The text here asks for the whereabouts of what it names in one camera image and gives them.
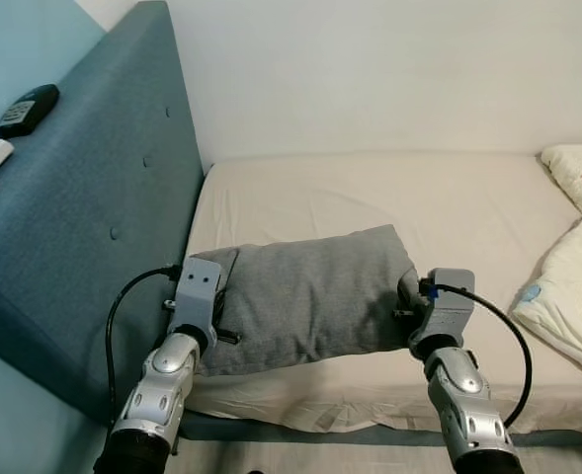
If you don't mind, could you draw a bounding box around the black remote control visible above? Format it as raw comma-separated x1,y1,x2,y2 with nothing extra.
0,84,61,139

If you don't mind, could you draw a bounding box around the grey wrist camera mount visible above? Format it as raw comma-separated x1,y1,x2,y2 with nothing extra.
414,268,476,347
170,259,222,337

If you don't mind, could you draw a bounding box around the grey pillow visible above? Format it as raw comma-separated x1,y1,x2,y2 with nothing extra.
194,224,422,377

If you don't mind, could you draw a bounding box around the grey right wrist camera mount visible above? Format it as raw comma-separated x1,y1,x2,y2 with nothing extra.
414,268,476,347

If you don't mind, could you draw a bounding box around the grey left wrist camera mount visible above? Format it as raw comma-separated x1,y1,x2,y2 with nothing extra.
170,259,222,337

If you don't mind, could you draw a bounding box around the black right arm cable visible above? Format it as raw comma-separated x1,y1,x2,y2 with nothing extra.
424,281,534,431

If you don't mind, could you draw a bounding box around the mattress with beige sheet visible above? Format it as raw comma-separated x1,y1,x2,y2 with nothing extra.
177,150,582,435

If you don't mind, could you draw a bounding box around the cream cartoon print quilt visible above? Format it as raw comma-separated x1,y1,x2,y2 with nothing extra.
508,144,582,384

